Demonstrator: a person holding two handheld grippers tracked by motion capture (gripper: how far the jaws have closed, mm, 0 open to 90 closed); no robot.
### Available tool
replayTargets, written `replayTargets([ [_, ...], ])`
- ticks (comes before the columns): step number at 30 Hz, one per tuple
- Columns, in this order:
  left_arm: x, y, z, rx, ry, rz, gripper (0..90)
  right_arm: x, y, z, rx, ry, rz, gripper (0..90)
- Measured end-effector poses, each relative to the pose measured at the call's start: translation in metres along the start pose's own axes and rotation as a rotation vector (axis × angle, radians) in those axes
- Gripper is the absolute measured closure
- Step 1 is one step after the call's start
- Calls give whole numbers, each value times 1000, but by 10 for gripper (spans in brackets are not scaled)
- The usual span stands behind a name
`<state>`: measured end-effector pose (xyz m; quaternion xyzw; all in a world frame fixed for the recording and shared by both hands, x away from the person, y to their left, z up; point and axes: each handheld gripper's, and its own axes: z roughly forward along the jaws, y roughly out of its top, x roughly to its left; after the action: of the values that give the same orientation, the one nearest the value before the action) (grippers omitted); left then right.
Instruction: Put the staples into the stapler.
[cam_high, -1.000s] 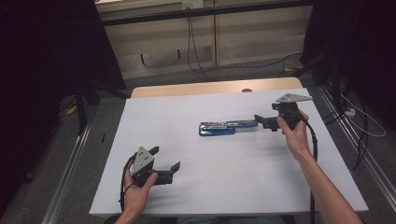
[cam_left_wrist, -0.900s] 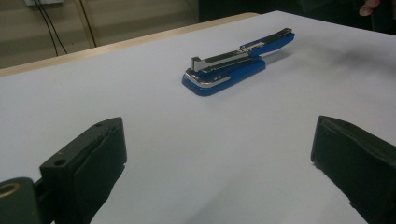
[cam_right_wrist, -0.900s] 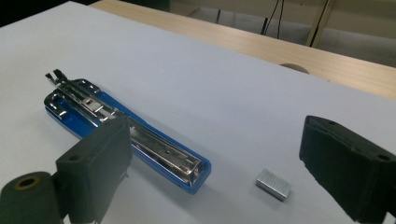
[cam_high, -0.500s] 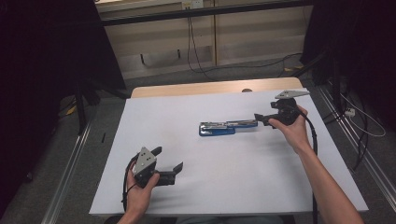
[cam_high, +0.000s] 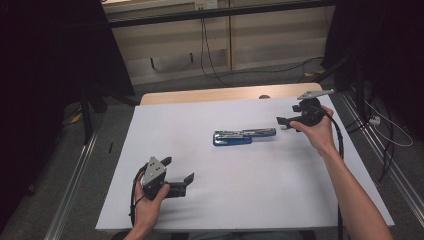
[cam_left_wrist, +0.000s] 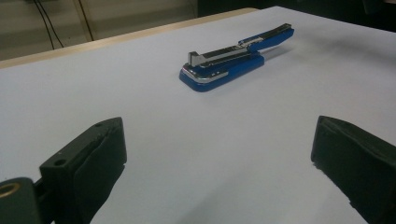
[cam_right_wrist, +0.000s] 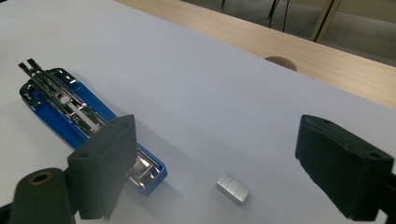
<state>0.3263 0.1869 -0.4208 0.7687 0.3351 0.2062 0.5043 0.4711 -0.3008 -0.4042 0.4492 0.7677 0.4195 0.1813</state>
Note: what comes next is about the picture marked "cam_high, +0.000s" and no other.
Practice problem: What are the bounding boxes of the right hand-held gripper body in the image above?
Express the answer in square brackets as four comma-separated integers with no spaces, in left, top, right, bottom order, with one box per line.
[292,88,334,128]

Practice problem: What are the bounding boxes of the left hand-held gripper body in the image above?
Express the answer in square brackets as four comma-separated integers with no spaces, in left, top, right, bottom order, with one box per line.
[141,156,174,201]

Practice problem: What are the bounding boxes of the blue stapler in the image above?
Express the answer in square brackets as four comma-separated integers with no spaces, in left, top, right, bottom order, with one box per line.
[212,127,277,147]

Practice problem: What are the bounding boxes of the person's right hand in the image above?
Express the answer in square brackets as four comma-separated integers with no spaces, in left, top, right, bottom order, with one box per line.
[289,105,338,158]

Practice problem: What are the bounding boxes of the person's left hand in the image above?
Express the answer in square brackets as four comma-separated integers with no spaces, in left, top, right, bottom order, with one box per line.
[133,171,171,231]

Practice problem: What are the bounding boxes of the white table sheet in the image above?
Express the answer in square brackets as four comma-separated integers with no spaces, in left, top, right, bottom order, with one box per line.
[95,94,395,232]

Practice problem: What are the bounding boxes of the wooden table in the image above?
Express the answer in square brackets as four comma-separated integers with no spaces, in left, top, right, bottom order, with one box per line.
[139,82,324,106]

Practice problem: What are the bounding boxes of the black stand leg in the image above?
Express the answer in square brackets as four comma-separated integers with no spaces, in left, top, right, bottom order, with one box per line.
[79,86,108,145]

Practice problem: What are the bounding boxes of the black curtain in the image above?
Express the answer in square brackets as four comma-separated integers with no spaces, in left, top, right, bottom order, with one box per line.
[0,0,136,234]
[322,0,424,134]

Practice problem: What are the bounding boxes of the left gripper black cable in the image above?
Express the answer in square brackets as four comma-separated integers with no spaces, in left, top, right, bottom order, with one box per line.
[129,166,148,228]

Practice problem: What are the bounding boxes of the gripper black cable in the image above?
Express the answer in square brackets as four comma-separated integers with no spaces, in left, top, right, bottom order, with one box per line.
[319,108,346,240]
[129,166,148,228]

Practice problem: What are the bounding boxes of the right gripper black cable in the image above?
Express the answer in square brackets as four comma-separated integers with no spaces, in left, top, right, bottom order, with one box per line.
[319,108,346,240]

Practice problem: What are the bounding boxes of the aluminium floor rail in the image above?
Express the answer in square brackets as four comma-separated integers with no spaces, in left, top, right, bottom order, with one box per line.
[339,93,424,219]
[44,133,98,240]

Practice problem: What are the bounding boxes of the white cable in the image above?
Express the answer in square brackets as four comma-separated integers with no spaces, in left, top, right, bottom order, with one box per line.
[363,99,414,148]

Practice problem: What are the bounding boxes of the black power cable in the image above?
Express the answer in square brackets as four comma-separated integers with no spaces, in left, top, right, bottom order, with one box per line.
[199,18,231,87]

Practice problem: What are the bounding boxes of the long wall ledge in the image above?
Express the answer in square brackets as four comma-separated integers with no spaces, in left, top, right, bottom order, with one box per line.
[101,0,336,28]

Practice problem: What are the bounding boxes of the white wall socket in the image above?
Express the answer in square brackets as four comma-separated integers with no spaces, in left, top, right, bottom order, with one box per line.
[194,0,219,10]

